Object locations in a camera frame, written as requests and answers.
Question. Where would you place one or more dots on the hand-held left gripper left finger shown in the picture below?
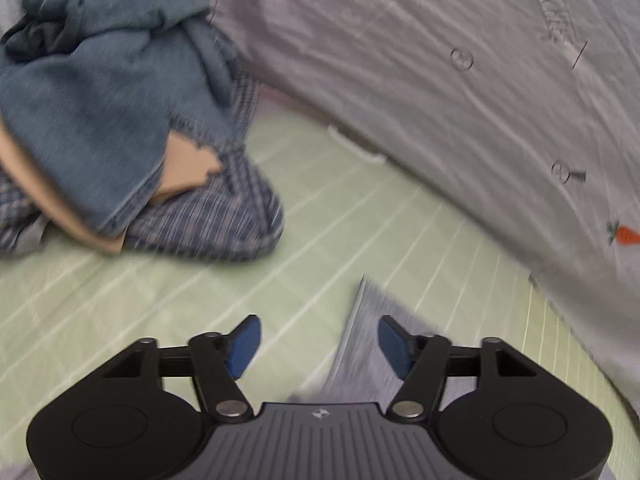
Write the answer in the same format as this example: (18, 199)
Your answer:
(242, 347)

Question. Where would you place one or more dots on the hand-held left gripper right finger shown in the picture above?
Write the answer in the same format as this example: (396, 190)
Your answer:
(395, 347)

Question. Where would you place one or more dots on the grey pants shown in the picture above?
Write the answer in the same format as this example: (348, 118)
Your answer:
(360, 340)

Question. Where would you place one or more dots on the green checked bed sheet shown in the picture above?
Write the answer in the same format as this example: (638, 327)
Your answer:
(150, 300)

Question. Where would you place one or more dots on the blue checked shirt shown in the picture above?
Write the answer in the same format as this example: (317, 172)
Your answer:
(215, 225)

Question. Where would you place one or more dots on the beige garment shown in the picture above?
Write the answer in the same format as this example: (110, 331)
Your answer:
(185, 165)

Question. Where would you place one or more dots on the white plastic tag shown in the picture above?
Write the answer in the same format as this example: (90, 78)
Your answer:
(357, 147)

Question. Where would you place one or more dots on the grey carrot-print sheet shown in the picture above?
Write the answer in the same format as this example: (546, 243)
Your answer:
(450, 85)

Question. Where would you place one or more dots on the blue denim jeans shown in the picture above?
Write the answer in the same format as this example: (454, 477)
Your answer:
(100, 110)

